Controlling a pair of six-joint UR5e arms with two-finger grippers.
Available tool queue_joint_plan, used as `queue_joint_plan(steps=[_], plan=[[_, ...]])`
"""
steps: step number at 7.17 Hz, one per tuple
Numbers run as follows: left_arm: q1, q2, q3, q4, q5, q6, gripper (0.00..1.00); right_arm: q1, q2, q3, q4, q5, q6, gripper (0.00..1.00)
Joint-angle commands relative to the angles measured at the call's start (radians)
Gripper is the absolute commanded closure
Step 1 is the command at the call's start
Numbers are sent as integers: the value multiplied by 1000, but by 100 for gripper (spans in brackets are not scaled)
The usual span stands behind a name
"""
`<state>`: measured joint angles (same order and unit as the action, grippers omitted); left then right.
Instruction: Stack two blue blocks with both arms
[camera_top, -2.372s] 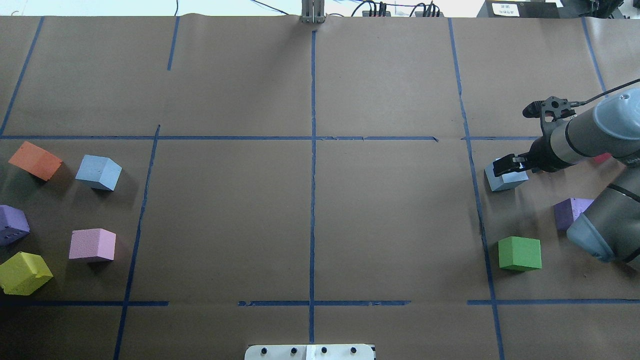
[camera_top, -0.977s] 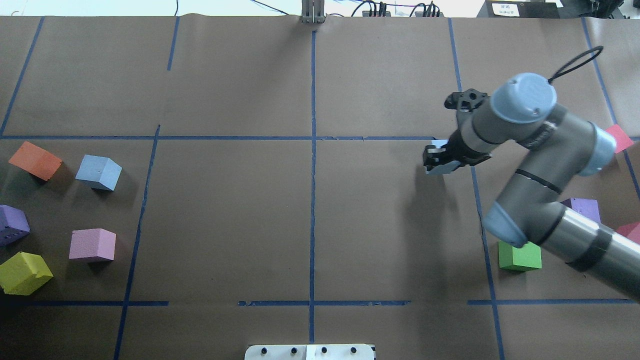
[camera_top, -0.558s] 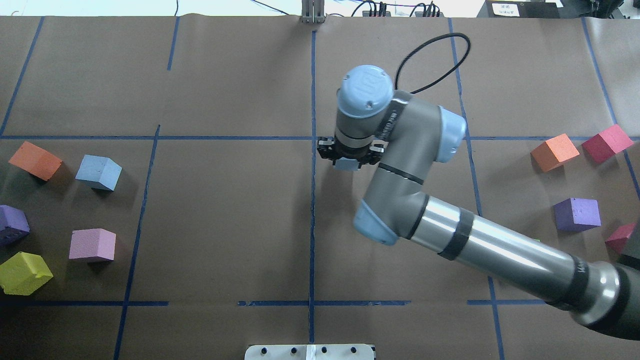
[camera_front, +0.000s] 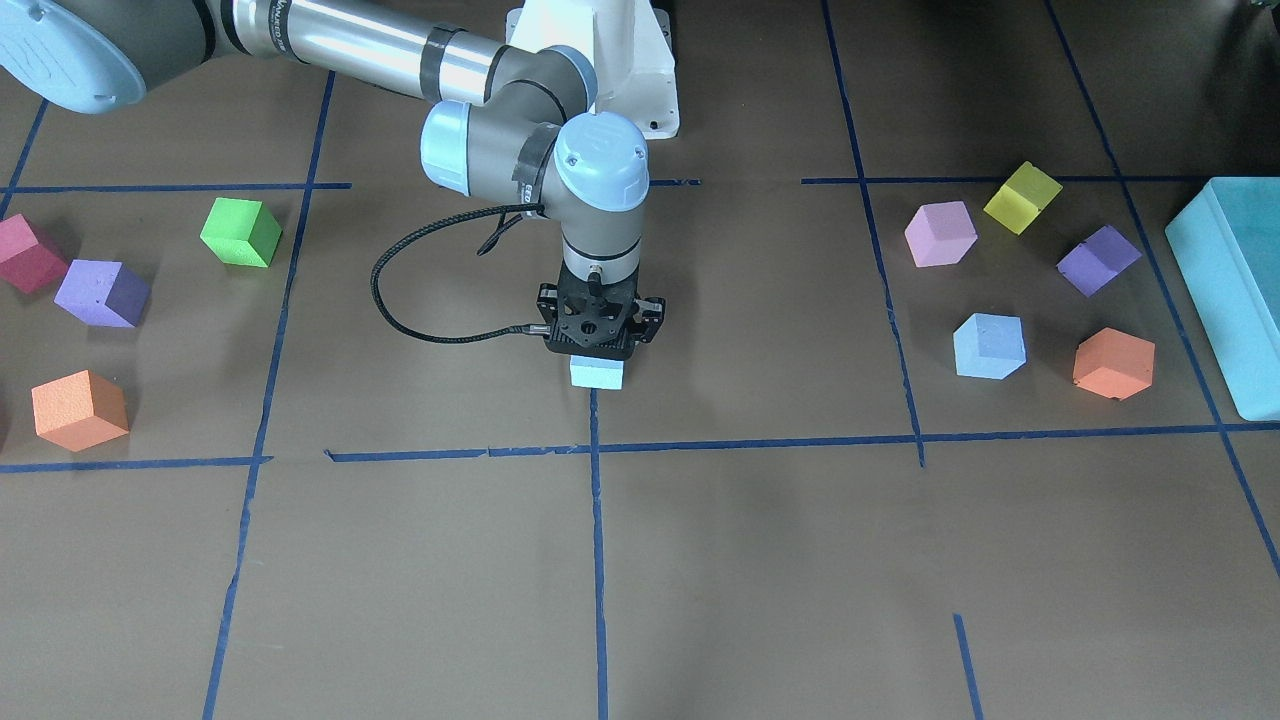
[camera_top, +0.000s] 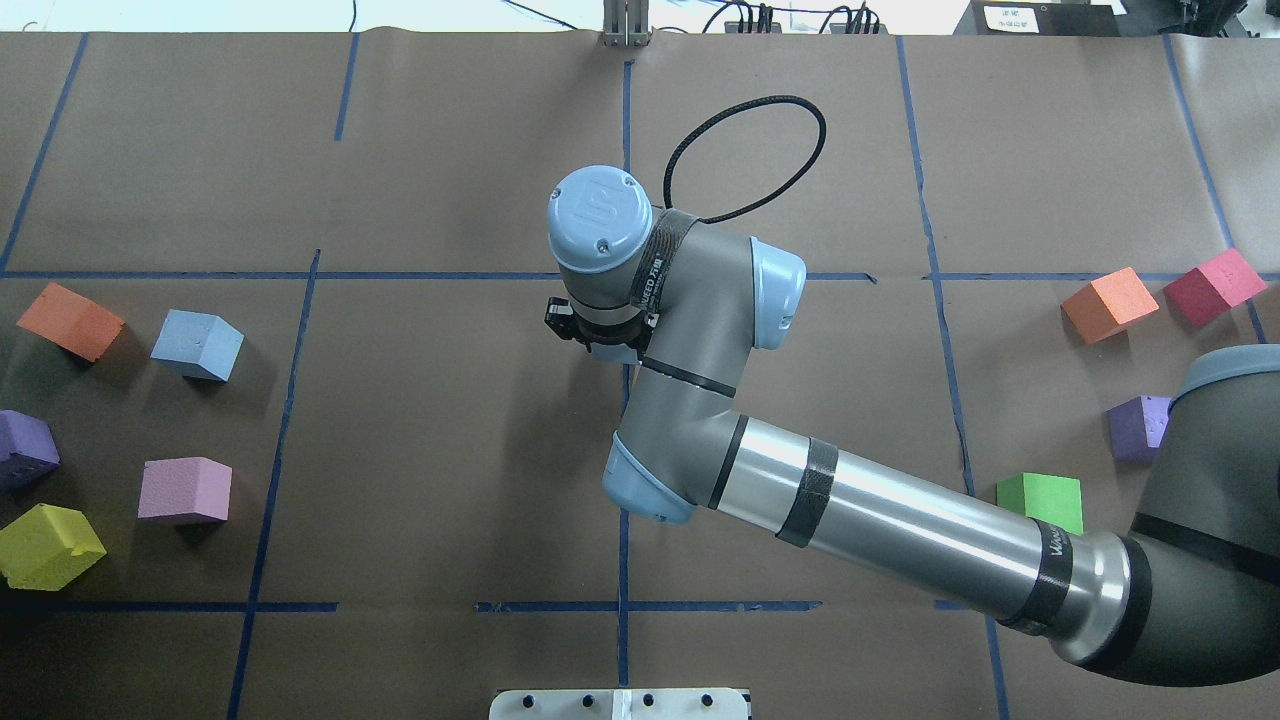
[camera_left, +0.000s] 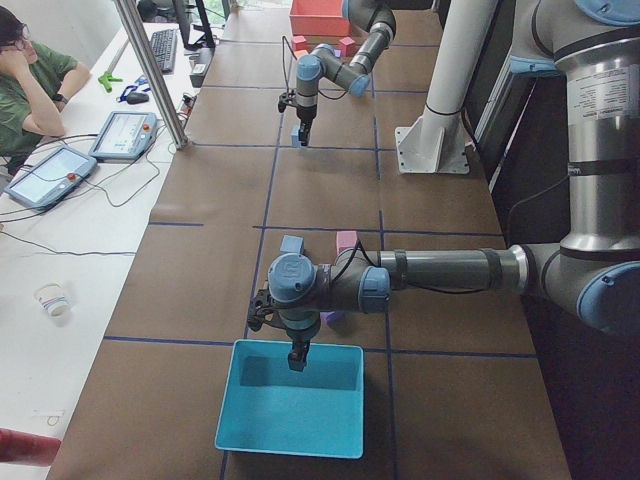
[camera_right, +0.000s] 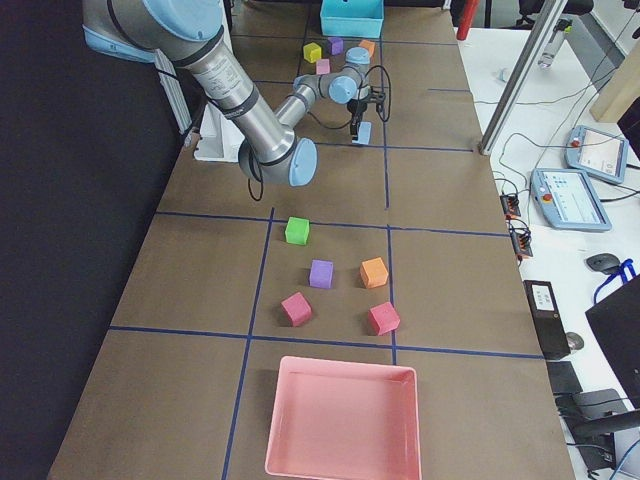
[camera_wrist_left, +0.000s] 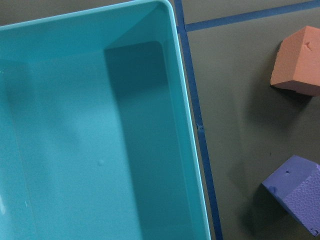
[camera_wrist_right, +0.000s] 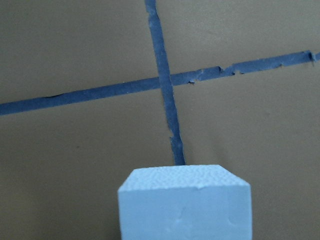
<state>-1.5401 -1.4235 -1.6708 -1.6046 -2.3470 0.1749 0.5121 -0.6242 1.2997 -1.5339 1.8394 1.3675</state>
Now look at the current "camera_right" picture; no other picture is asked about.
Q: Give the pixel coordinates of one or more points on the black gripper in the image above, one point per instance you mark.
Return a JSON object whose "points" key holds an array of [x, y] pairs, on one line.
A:
{"points": [[356, 109]]}

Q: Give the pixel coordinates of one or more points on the light blue foam cube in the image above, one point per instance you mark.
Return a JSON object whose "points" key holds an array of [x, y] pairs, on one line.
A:
{"points": [[363, 134]]}

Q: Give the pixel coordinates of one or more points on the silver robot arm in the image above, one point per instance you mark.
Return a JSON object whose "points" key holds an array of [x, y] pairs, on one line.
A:
{"points": [[190, 34]]}

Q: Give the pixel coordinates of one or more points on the orange foam cube near blue bin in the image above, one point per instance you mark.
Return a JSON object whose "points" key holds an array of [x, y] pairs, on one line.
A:
{"points": [[369, 46]]}

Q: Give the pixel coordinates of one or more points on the purple foam cube near blue bin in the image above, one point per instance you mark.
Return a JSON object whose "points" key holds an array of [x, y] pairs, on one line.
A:
{"points": [[335, 45]]}

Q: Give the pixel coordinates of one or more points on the yellow foam cube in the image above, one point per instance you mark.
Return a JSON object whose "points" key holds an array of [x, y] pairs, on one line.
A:
{"points": [[312, 52]]}

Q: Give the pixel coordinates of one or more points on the blue plastic bin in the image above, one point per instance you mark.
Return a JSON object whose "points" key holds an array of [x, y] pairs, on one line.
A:
{"points": [[352, 18]]}

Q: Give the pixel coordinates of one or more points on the green foam cube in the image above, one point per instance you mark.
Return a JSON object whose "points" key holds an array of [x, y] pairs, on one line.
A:
{"points": [[297, 231]]}

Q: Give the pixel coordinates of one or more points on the orange foam cube near pink tray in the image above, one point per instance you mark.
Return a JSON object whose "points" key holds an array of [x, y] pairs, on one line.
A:
{"points": [[374, 273]]}

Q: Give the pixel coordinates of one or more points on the red fire extinguisher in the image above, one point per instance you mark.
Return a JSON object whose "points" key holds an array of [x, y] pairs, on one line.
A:
{"points": [[466, 19]]}

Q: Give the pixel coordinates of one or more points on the purple foam cube near pink tray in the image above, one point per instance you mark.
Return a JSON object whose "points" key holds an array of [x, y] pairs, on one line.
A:
{"points": [[321, 274]]}

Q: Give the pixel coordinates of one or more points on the magenta foam cube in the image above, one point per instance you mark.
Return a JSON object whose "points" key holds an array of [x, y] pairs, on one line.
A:
{"points": [[297, 309]]}

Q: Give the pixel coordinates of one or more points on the red foam cube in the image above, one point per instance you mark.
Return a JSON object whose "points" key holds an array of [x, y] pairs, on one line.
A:
{"points": [[383, 318]]}

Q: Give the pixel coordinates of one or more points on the teach pendant near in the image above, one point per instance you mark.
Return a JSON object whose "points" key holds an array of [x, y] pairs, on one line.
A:
{"points": [[567, 200]]}

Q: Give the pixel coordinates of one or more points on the teach pendant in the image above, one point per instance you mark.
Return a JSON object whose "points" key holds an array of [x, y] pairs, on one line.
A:
{"points": [[601, 155], [567, 200]]}

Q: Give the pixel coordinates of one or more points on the teach pendant far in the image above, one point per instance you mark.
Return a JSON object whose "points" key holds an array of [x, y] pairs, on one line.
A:
{"points": [[601, 155]]}

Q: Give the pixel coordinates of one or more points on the black rectangular box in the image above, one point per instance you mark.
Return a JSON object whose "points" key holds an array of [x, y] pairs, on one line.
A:
{"points": [[546, 319]]}

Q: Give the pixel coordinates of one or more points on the black computer mouse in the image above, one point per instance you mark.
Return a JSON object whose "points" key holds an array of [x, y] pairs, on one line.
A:
{"points": [[605, 263]]}

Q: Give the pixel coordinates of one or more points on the pink plastic tray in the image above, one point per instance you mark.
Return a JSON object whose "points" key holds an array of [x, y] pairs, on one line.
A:
{"points": [[344, 420]]}

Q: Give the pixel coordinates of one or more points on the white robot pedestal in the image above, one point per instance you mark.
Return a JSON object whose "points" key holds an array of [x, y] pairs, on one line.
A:
{"points": [[220, 139]]}

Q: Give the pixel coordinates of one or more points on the aluminium frame post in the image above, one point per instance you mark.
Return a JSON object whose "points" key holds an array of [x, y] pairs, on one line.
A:
{"points": [[534, 45]]}

